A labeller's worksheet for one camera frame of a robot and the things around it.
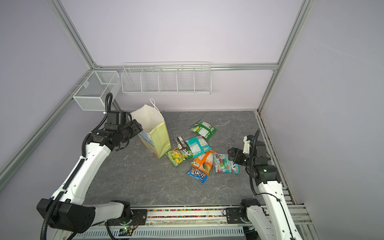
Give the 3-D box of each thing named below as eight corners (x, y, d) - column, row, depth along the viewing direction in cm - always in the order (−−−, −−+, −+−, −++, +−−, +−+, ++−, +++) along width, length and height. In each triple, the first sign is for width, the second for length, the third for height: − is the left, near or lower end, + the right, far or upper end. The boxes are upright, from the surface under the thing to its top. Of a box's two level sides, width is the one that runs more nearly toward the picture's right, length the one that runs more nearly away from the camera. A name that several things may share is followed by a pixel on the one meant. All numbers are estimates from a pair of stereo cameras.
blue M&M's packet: (187, 174, 89) (186, 172, 87) (191, 167, 92) (191, 165, 90) (204, 184, 86) (204, 182, 83) (208, 177, 88) (208, 175, 86)
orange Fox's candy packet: (190, 165, 93) (190, 163, 91) (202, 147, 101) (202, 145, 98) (207, 175, 88) (208, 174, 86) (219, 156, 96) (219, 154, 94)
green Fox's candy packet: (191, 130, 111) (190, 127, 109) (200, 121, 117) (200, 118, 114) (207, 141, 105) (207, 138, 102) (216, 131, 111) (217, 128, 108)
